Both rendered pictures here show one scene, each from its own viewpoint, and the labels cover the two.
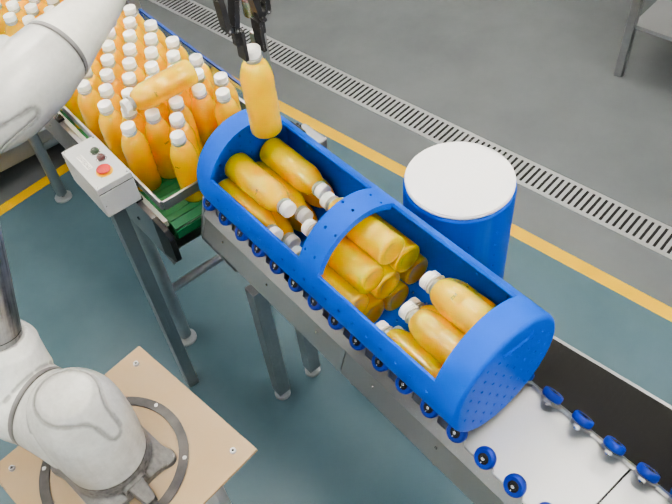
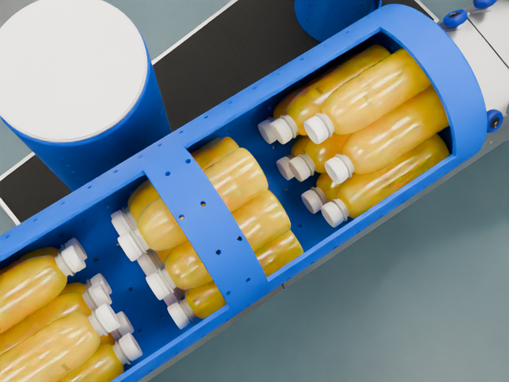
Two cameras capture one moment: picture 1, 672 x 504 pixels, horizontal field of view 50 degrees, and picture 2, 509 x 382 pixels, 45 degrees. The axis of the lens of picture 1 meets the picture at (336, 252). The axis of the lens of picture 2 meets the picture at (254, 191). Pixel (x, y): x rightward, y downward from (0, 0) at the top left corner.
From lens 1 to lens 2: 105 cm
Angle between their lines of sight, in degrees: 44
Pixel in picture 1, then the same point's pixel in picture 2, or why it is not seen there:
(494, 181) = (87, 23)
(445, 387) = (469, 145)
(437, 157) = (14, 85)
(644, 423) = (242, 31)
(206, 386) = not seen: outside the picture
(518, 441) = not seen: hidden behind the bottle
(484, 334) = (449, 74)
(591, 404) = (214, 69)
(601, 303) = not seen: hidden behind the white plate
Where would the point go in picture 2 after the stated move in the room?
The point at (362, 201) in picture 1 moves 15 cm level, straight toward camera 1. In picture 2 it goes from (185, 186) to (299, 197)
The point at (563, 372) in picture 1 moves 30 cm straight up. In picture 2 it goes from (174, 82) to (164, 36)
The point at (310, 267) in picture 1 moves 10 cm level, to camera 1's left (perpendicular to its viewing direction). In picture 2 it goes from (252, 290) to (251, 364)
